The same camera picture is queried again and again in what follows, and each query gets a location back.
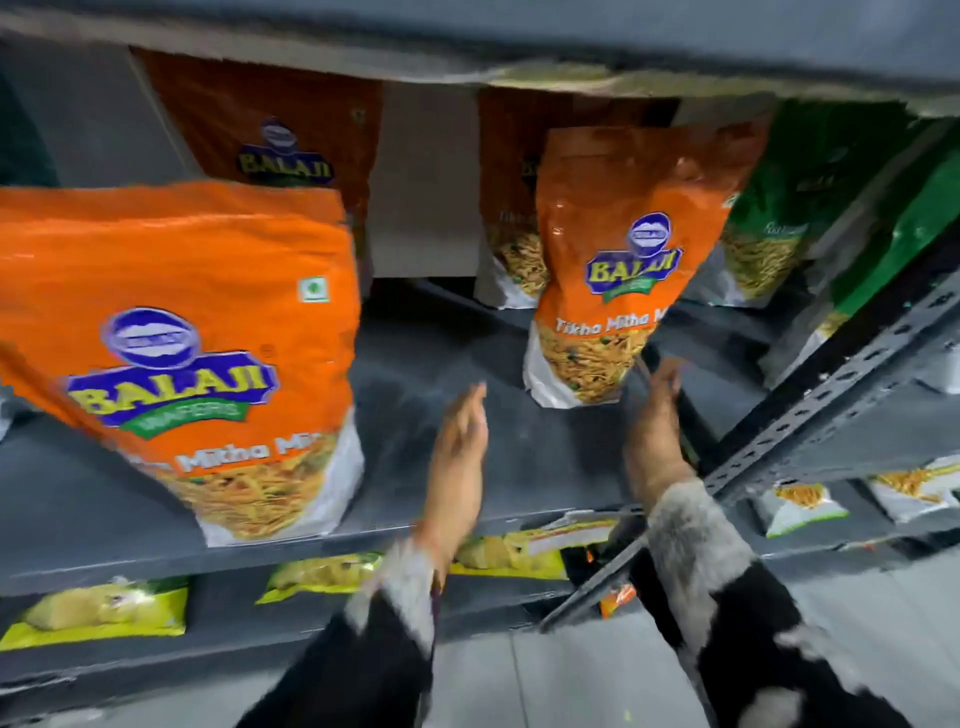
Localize large green snack packet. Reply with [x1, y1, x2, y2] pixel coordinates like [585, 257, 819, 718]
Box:
[757, 123, 960, 391]
[684, 99, 912, 310]

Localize small white snack packet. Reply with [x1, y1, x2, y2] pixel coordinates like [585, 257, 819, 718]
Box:
[866, 454, 960, 525]
[750, 481, 851, 540]

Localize person's right hand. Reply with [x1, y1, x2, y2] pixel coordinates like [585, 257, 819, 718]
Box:
[623, 357, 697, 513]

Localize yellow snack packet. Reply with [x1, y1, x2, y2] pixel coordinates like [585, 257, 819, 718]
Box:
[256, 552, 385, 606]
[448, 517, 620, 582]
[0, 576, 190, 652]

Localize person's left forearm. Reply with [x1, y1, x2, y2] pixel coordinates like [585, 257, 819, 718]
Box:
[236, 536, 440, 728]

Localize person's left hand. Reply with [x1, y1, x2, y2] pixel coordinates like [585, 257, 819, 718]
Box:
[414, 382, 490, 565]

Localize large orange snack packet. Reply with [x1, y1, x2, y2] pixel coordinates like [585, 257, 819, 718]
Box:
[0, 180, 366, 549]
[522, 120, 774, 411]
[131, 46, 384, 297]
[474, 86, 676, 311]

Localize person's right forearm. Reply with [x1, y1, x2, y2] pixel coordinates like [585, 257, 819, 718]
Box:
[628, 477, 912, 728]

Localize grey metal shelf rack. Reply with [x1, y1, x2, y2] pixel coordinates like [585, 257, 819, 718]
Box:
[0, 0, 960, 710]

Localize small orange snack packet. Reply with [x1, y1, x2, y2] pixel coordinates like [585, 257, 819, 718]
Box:
[598, 581, 639, 619]

